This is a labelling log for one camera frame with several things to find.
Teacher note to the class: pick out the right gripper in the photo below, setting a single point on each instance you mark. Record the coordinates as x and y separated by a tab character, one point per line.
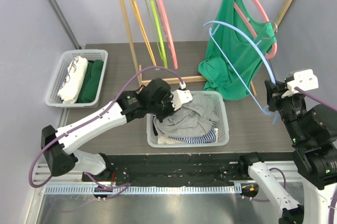
275	97

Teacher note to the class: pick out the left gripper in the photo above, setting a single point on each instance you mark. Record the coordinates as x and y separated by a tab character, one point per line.
161	117

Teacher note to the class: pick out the light blue hanger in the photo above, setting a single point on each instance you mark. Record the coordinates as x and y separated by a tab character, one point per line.
233	58

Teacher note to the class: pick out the grey tank top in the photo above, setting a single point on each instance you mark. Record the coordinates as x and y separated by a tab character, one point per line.
193	119

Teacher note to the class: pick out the lime green hanger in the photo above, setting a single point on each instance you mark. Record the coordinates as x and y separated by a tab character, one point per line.
156	27

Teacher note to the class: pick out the yellow plastic hanger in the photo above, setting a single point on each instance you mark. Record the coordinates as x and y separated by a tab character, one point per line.
142	29

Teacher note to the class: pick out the coral pink hanger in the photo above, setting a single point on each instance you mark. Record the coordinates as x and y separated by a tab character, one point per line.
167	30

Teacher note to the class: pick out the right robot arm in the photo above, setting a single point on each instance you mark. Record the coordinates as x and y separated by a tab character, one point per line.
311	125

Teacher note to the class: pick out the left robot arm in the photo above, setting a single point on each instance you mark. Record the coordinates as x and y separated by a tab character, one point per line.
61	146

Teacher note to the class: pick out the green tank top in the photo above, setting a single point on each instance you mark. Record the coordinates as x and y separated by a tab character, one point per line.
235	12

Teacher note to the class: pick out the white centre laundry basket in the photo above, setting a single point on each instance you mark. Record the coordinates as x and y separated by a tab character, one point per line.
222	125

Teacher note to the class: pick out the white laundry basket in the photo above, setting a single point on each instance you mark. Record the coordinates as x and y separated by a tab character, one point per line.
60	73
222	125

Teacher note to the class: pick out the green cloth in basket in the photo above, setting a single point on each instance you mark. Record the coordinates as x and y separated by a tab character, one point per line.
91	82

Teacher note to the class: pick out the white cloth in left basket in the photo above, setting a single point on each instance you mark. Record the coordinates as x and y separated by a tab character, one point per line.
72	84

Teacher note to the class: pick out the white left laundry basket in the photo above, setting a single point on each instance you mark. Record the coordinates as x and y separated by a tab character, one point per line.
60	73

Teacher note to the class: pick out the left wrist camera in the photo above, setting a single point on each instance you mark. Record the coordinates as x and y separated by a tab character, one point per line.
181	96

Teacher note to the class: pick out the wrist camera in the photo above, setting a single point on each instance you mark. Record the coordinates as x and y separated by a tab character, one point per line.
181	96
304	79

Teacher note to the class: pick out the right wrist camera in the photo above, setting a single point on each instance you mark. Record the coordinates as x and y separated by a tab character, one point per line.
304	79

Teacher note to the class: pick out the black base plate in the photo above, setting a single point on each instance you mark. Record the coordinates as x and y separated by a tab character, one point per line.
179	170

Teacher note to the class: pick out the slotted cable duct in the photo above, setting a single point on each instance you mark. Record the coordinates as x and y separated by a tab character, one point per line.
72	189

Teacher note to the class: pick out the grey corner frame post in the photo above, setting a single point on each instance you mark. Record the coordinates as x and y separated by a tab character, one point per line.
64	23

